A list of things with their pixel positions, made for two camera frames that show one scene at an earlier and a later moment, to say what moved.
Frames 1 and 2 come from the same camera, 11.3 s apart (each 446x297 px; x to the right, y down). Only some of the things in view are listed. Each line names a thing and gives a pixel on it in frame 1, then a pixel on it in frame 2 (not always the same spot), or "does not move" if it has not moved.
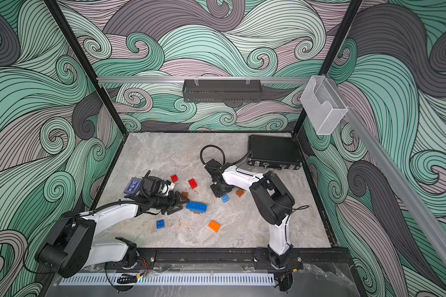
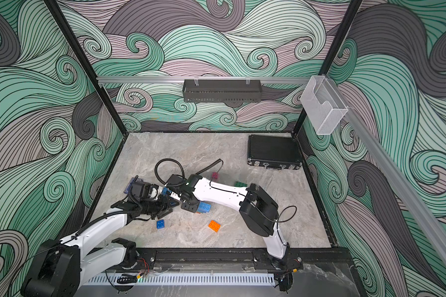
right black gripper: [217, 193] -> [186, 206]
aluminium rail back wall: [180, 80] does not move
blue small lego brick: [160, 224] does not move
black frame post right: [332, 54] does not move
